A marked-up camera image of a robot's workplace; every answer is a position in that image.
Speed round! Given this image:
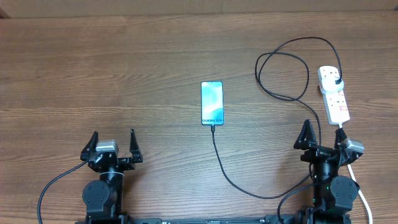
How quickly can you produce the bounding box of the white power strip cord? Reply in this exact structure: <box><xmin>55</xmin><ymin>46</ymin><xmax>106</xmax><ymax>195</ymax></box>
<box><xmin>338</xmin><ymin>123</ymin><xmax>374</xmax><ymax>224</ymax></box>

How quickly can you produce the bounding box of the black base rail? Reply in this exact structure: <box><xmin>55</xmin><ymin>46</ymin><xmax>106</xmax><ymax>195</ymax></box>
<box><xmin>75</xmin><ymin>215</ymin><xmax>352</xmax><ymax>224</ymax></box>

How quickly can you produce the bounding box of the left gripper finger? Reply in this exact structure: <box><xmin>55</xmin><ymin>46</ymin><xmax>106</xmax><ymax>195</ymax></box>
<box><xmin>80</xmin><ymin>131</ymin><xmax>98</xmax><ymax>161</ymax></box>
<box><xmin>129</xmin><ymin>129</ymin><xmax>143</xmax><ymax>163</ymax></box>

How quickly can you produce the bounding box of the white power strip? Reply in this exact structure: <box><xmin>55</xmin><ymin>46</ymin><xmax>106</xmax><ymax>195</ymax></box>
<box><xmin>317</xmin><ymin>66</ymin><xmax>350</xmax><ymax>128</ymax></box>

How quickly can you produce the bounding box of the black USB charging cable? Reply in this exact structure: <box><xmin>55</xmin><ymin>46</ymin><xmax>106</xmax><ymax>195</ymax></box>
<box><xmin>210</xmin><ymin>36</ymin><xmax>344</xmax><ymax>200</ymax></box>

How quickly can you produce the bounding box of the blue Samsung Galaxy smartphone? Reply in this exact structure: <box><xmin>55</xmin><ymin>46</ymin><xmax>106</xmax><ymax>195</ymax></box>
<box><xmin>201</xmin><ymin>81</ymin><xmax>224</xmax><ymax>126</ymax></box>

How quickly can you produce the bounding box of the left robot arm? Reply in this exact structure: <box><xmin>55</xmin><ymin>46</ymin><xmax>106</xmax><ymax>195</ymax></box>
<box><xmin>80</xmin><ymin>129</ymin><xmax>143</xmax><ymax>223</ymax></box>

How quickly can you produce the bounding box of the white charger plug adapter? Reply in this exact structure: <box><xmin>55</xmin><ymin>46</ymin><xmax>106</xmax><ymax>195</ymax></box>
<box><xmin>319</xmin><ymin>77</ymin><xmax>345</xmax><ymax>94</ymax></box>

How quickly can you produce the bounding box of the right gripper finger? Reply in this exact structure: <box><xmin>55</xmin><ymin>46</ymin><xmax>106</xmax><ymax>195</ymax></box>
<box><xmin>335</xmin><ymin>128</ymin><xmax>347</xmax><ymax>149</ymax></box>
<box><xmin>294</xmin><ymin>119</ymin><xmax>318</xmax><ymax>150</ymax></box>

